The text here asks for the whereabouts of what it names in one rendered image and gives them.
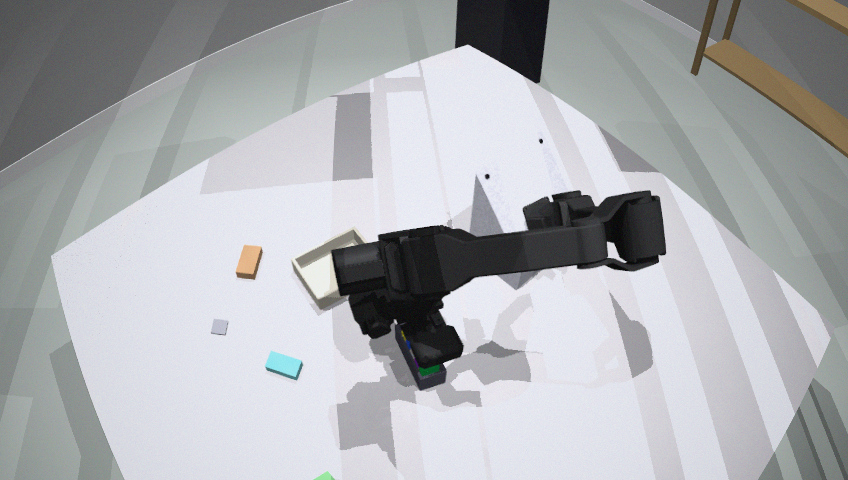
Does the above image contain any beige rectangular tray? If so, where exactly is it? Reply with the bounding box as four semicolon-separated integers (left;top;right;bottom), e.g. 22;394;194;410
291;226;368;310

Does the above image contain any light blue rectangular block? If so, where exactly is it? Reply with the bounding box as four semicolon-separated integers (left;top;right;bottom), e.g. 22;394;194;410
265;351;303;381

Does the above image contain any tan rectangular block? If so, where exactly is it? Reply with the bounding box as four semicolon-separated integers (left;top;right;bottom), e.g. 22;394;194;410
236;245;263;279

